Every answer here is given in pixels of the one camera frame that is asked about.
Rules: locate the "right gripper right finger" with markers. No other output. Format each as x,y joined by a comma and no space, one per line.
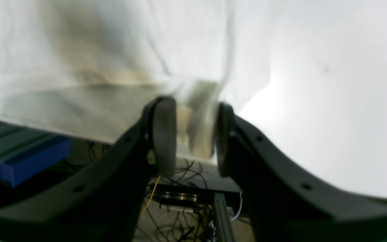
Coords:
284,202

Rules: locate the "blue box under table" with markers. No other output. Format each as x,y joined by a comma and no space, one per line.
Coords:
22,167

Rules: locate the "aluminium frame rail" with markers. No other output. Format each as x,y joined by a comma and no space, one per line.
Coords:
223,224

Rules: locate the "white printed T-shirt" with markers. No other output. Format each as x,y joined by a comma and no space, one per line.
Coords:
86,68

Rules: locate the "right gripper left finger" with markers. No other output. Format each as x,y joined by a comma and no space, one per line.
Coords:
102,202

